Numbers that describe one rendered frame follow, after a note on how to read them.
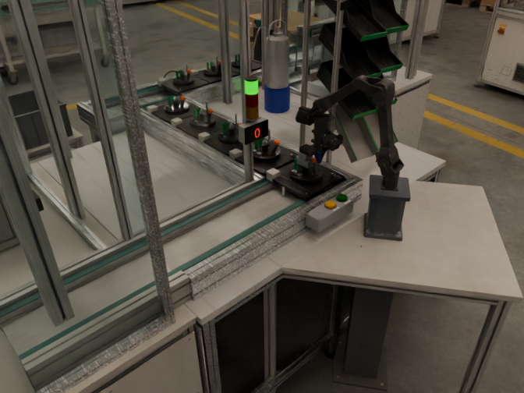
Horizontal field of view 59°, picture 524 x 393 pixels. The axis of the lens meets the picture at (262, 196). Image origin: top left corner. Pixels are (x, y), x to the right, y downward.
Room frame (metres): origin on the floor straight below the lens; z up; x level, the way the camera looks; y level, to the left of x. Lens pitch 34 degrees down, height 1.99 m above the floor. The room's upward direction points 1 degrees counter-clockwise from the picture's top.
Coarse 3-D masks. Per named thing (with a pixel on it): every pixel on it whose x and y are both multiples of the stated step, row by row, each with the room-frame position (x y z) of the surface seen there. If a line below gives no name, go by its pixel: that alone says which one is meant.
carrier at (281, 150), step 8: (256, 144) 1.90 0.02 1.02; (264, 144) 1.88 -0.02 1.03; (272, 144) 1.99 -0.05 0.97; (256, 152) 1.87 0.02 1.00; (264, 152) 1.87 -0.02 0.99; (280, 152) 1.91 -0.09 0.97; (288, 152) 1.91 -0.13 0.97; (256, 160) 1.83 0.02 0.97; (264, 160) 1.82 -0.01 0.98; (272, 160) 1.83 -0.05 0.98; (280, 160) 1.84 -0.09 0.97; (288, 160) 1.84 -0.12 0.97; (256, 168) 1.76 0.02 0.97; (264, 168) 1.76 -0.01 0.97; (264, 176) 1.72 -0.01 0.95
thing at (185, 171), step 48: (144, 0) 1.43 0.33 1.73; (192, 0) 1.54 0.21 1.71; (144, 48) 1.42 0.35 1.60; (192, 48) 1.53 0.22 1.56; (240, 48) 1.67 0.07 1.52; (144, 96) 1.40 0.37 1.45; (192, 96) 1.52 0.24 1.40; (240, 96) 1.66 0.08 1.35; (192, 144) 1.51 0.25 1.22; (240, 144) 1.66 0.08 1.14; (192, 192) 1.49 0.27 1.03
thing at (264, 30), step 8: (264, 0) 3.00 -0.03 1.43; (272, 0) 3.04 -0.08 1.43; (264, 8) 3.00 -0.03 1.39; (272, 8) 3.04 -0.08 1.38; (264, 16) 3.01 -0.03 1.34; (272, 16) 3.04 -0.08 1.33; (264, 24) 3.01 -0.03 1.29; (272, 24) 3.04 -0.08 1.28; (264, 32) 3.01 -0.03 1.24; (264, 40) 3.01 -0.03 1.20; (264, 48) 3.01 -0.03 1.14; (264, 56) 3.01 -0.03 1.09; (264, 64) 3.01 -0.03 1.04; (264, 72) 3.01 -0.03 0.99; (264, 80) 3.01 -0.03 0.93
